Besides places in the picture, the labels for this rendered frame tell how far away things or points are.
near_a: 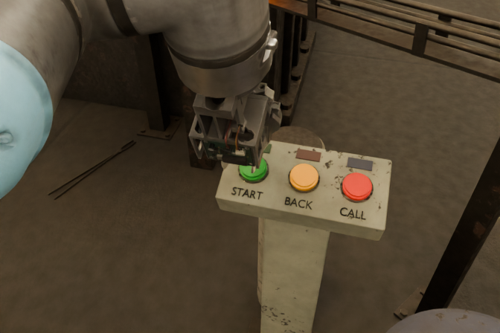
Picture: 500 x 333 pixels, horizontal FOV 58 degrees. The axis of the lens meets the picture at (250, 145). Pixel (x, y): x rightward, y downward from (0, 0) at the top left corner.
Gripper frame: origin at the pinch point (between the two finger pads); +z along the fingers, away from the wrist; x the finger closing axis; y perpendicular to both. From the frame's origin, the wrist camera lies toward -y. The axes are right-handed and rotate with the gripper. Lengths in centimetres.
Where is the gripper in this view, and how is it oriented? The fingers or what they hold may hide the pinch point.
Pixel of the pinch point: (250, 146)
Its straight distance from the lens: 60.7
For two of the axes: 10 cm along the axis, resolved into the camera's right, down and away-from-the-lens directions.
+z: 0.9, 4.8, 8.7
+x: 9.7, 1.6, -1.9
